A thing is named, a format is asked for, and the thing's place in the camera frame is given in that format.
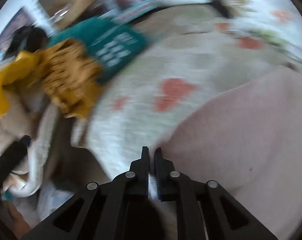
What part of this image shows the light pink small garment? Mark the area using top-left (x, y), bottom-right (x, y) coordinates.
top-left (155, 65), bottom-right (302, 240)

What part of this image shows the black cloth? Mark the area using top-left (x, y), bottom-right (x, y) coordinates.
top-left (10, 27), bottom-right (50, 57)

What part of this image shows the person's left hand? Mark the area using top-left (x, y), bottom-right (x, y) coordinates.
top-left (6, 202), bottom-right (33, 239)

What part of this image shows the floral print pillow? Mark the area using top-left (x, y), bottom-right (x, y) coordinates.
top-left (211, 0), bottom-right (302, 72)

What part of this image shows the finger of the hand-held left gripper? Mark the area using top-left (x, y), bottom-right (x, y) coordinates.
top-left (0, 135), bottom-right (32, 180)

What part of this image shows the yellow garment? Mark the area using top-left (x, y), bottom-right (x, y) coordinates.
top-left (0, 51), bottom-right (43, 123)

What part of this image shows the cream white garment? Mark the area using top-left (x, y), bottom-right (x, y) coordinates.
top-left (6, 104), bottom-right (75, 198)

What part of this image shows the cardboard box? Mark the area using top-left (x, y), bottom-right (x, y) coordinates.
top-left (39, 0), bottom-right (99, 29)

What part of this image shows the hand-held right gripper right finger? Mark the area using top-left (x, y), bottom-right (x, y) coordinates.
top-left (154, 147), bottom-right (279, 240)

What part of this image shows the heart print quilt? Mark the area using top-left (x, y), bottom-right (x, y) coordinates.
top-left (71, 2), bottom-right (302, 195)

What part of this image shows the teal and red box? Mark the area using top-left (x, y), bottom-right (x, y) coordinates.
top-left (110, 0), bottom-right (163, 23)

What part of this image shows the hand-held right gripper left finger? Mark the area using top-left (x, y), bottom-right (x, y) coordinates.
top-left (21, 146), bottom-right (150, 240)

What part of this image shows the mustard striped garment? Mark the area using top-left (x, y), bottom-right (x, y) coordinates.
top-left (37, 39), bottom-right (104, 119)

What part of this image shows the teal printed garment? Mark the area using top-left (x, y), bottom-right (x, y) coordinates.
top-left (50, 17), bottom-right (151, 83)

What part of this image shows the beige garment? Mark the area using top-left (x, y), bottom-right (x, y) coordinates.
top-left (0, 90), bottom-right (49, 175)

